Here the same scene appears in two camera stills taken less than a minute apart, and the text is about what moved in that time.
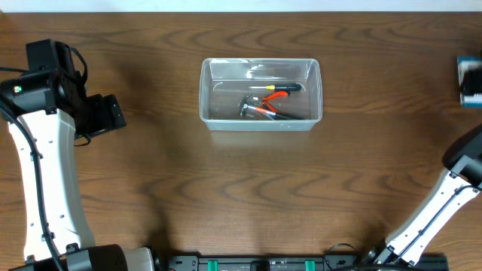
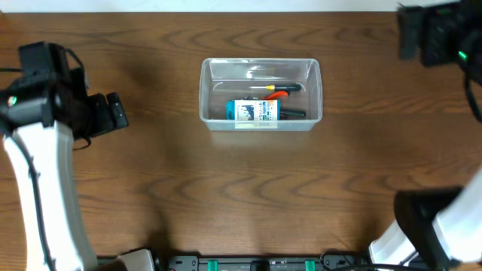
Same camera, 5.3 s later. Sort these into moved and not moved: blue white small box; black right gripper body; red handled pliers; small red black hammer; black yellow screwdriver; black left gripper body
Moved: blue white small box; black right gripper body; small red black hammer
Not moved: red handled pliers; black yellow screwdriver; black left gripper body
